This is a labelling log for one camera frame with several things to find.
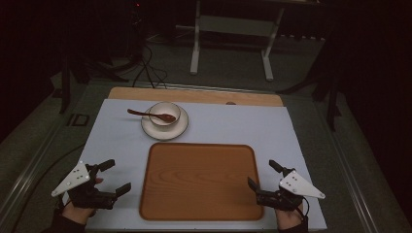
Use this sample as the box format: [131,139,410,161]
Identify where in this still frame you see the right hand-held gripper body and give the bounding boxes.
[256,167,326,212]

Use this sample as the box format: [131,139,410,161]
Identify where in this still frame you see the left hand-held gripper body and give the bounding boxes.
[51,160,118,211]

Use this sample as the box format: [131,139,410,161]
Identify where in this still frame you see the person's right hand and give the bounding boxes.
[275,201,309,231]

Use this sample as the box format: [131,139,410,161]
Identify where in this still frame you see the person's left hand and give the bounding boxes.
[61,176,105,225]

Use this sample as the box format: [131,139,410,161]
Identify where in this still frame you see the pale blue table mat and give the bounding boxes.
[62,98,328,232]

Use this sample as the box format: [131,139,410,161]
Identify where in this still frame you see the brown wooden tray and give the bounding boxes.
[138,142,264,222]

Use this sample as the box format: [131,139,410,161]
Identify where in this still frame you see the black floor socket box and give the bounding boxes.
[66,113,90,127]

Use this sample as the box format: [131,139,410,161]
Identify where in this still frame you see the white ceramic saucer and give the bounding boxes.
[140,105,189,142]

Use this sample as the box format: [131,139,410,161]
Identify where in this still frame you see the dark wooden spoon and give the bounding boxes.
[126,108,177,124]

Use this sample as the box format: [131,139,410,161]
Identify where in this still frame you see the white ceramic bowl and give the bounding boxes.
[148,101,182,128]

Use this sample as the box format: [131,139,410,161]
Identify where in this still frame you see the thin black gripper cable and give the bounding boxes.
[298,195,311,221]

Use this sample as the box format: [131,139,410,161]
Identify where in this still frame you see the dark floor cable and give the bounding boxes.
[9,143,86,233]

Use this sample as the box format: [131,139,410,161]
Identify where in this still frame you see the black floor cables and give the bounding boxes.
[131,45,169,90]

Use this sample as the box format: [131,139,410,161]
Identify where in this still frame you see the white metal stand frame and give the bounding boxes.
[189,0,287,83]

